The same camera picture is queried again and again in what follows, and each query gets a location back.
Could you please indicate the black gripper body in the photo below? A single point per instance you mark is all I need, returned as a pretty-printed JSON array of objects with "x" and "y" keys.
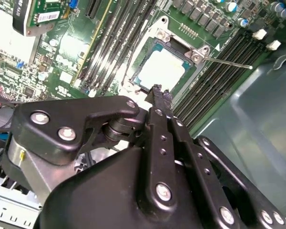
[{"x": 97, "y": 195}]

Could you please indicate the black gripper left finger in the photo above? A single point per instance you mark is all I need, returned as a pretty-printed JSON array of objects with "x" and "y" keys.
[{"x": 54, "y": 112}]

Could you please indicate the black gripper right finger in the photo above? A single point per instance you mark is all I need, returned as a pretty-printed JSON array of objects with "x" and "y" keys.
[{"x": 205, "y": 171}]

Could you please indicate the silver locking lever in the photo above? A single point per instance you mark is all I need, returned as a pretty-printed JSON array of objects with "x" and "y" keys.
[
  {"x": 228, "y": 62},
  {"x": 125, "y": 69}
]

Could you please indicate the silver CPU chip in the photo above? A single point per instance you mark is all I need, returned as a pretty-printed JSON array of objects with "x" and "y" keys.
[{"x": 162, "y": 69}]

